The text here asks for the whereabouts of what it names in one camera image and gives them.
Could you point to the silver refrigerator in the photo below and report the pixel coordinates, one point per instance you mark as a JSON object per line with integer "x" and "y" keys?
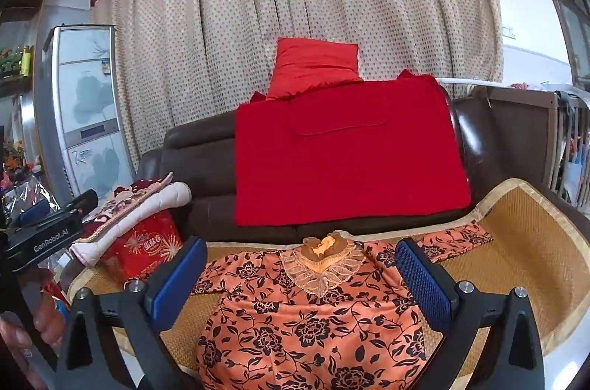
{"x": 87, "y": 95}

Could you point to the wooden crib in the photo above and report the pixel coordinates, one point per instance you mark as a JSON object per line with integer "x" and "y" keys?
{"x": 521, "y": 127}

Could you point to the red blanket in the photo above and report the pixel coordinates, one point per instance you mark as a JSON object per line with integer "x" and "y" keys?
{"x": 345, "y": 164}

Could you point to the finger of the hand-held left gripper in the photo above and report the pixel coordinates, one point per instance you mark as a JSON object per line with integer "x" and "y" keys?
{"x": 34, "y": 211}
{"x": 85, "y": 199}

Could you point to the orange artificial flowers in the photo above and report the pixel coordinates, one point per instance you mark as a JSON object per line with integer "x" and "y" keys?
{"x": 10, "y": 163}

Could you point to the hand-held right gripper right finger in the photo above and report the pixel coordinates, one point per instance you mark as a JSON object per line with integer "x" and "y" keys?
{"x": 424, "y": 284}

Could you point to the white wall socket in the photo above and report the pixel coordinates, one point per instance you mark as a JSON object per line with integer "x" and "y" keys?
{"x": 508, "y": 33}

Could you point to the brown leather sofa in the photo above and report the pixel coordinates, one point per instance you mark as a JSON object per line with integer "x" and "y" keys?
{"x": 203, "y": 169}

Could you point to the person's left hand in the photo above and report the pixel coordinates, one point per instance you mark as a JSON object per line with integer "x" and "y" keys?
{"x": 16, "y": 334}

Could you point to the beige dotted curtain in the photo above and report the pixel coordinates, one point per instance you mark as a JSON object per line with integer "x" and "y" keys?
{"x": 207, "y": 26}

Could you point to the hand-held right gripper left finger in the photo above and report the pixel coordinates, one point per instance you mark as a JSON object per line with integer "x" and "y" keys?
{"x": 177, "y": 279}

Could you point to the yellow bottle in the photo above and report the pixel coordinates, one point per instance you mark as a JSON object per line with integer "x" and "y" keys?
{"x": 26, "y": 60}

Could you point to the red pillow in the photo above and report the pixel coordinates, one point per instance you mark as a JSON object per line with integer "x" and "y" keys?
{"x": 313, "y": 63}

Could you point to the orange floral garment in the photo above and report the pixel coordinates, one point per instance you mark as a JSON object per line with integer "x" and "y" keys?
{"x": 322, "y": 325}

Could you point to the woven bamboo mat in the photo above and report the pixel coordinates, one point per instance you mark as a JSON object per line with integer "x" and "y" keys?
{"x": 521, "y": 233}

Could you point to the red shiny package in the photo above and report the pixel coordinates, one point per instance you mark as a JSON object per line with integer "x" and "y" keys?
{"x": 147, "y": 247}

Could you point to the folded white floral quilt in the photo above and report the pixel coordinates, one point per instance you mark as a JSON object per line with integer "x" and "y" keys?
{"x": 152, "y": 205}

